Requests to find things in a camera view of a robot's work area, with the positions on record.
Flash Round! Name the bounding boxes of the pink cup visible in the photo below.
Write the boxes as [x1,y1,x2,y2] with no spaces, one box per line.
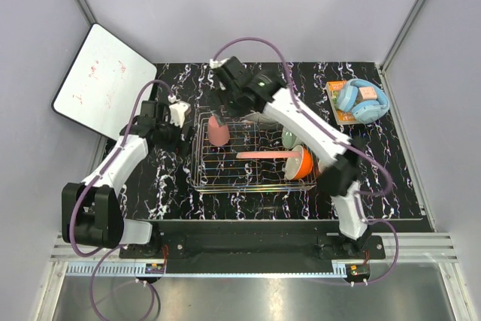
[207,116,230,147]

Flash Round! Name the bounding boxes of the metal wire dish rack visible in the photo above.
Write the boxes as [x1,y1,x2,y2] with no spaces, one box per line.
[189,108,320,192]

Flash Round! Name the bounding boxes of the white plate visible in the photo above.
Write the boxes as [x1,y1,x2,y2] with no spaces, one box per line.
[244,112,277,125]

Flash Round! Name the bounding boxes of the pink floral plate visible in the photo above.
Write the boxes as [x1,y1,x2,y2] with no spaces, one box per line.
[236,150,302,159]

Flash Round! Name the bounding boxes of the green celadon bowl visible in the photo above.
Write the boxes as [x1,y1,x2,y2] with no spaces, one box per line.
[281,127,303,150]

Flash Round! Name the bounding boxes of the orange bowl white inside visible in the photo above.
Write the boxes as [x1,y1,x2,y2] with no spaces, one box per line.
[284,145,313,180]

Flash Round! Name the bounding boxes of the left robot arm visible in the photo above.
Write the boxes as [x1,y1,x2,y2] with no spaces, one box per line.
[62,101,193,258]

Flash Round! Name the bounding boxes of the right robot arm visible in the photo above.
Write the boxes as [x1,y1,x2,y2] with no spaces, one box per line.
[209,68,368,258]

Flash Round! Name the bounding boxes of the white whiteboard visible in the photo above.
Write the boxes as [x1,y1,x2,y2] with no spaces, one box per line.
[52,23,157,140]

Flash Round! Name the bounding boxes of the orange book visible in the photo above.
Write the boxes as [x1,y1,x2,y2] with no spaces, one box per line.
[325,80,358,126]

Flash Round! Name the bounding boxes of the blue headphones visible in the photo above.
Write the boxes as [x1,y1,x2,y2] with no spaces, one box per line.
[337,78,390,124]

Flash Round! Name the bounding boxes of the pink cube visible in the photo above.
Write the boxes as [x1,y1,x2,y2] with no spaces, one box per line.
[358,86,377,101]

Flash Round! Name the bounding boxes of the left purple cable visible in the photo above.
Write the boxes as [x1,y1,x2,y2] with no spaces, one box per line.
[69,80,177,320]

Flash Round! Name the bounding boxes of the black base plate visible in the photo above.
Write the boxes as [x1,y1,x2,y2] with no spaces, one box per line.
[119,229,386,277]

